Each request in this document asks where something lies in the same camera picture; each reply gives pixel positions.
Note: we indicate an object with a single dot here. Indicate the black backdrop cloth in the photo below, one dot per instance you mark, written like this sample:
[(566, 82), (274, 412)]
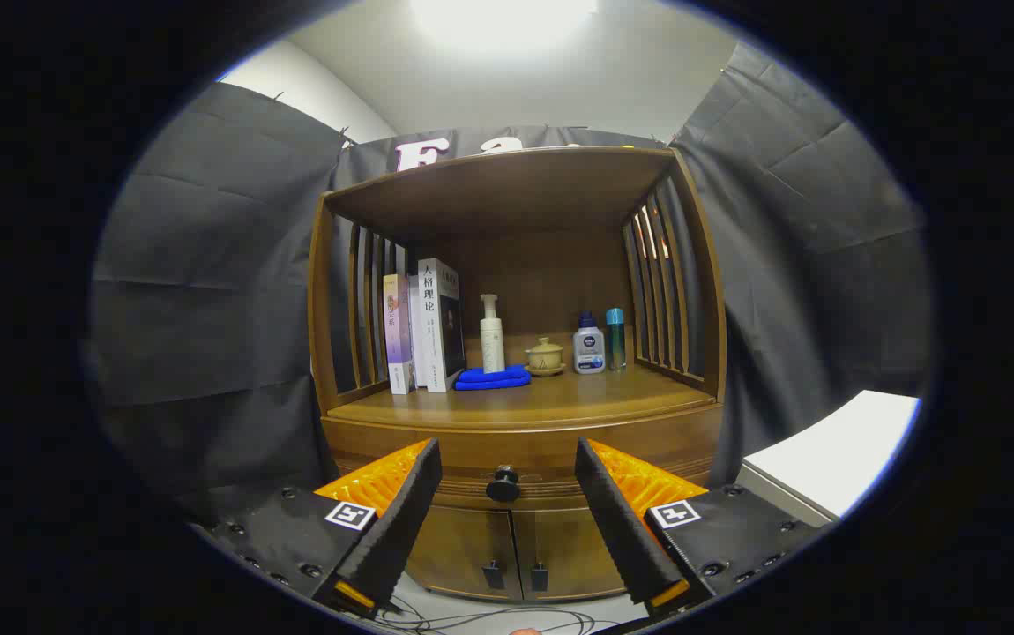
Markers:
[(207, 291)]

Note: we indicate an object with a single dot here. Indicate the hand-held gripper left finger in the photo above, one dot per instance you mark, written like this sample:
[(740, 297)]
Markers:
[(401, 520)]

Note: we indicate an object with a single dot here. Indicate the blue folded cloth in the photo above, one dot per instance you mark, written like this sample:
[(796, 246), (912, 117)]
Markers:
[(494, 379)]

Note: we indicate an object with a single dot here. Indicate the thick white and black book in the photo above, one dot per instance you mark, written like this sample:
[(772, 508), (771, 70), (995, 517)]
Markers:
[(432, 335)]

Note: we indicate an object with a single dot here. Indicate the thin plain white book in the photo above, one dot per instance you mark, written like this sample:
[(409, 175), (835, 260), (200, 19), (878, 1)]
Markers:
[(416, 353)]

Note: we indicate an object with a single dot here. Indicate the purple book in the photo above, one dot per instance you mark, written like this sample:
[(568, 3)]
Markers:
[(397, 335)]

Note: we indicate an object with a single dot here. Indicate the wooden countertop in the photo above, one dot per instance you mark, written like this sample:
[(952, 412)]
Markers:
[(577, 397)]

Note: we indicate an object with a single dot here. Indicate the wooden cabinet with slatted sides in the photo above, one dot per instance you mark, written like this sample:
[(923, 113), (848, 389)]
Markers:
[(560, 265)]

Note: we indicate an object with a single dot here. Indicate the black round drawer knob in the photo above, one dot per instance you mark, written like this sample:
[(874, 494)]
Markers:
[(503, 487)]

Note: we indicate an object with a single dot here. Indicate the white bottle with blue cap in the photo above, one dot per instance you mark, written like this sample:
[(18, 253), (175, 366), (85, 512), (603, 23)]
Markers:
[(589, 348)]

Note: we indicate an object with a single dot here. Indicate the wooden cabinet door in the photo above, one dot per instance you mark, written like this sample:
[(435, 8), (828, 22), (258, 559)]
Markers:
[(569, 547), (463, 547)]

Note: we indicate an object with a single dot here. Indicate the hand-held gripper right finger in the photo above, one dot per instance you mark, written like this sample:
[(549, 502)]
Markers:
[(617, 520)]

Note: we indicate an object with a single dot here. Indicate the wooden drawer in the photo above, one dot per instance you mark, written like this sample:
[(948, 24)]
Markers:
[(516, 445)]

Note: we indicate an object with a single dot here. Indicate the slim teal bottle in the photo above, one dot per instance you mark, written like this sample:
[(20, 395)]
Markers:
[(616, 344)]

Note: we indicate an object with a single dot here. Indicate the beige lidded teacup with saucer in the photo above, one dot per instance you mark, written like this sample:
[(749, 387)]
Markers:
[(546, 357)]

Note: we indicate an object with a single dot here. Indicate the white pump bottle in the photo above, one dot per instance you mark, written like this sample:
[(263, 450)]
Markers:
[(492, 344)]

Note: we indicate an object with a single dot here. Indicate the white side unit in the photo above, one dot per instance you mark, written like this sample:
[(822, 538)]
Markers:
[(833, 450)]

